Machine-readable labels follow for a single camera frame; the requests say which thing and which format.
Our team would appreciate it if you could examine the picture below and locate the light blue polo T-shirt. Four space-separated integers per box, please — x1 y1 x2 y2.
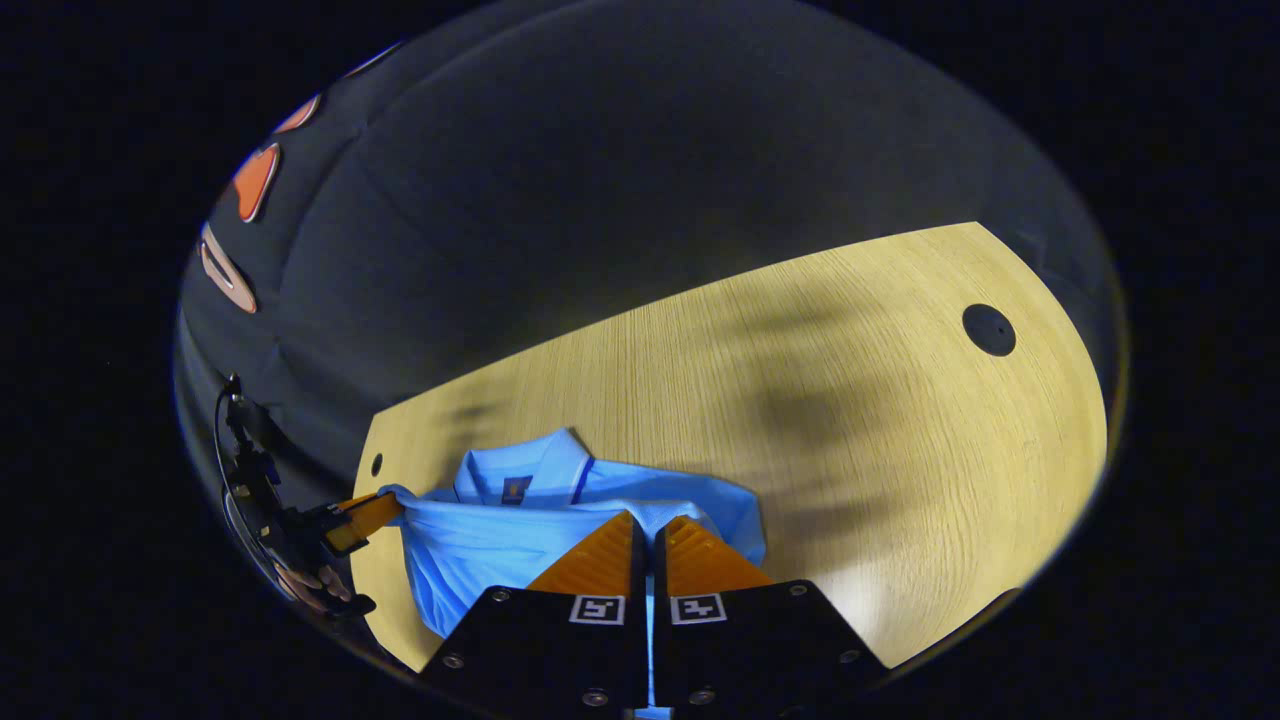
378 428 767 720

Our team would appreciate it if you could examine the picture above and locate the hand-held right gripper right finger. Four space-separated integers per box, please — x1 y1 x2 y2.
652 514 889 713

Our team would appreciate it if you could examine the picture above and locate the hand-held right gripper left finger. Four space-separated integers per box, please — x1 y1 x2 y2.
418 509 651 713

